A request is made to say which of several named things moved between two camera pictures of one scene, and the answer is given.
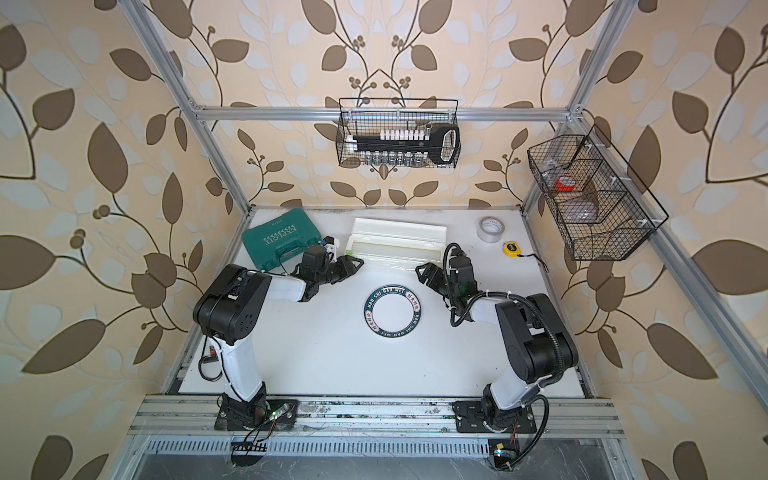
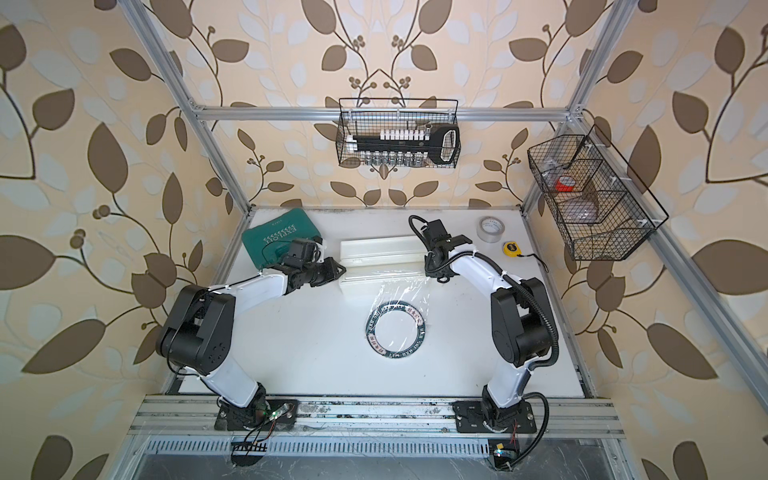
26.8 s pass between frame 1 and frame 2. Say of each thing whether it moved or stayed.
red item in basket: stayed
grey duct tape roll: stayed
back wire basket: stayed
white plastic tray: moved
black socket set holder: stayed
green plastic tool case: stayed
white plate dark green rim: moved
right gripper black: moved
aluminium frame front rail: stayed
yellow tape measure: stayed
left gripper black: moved
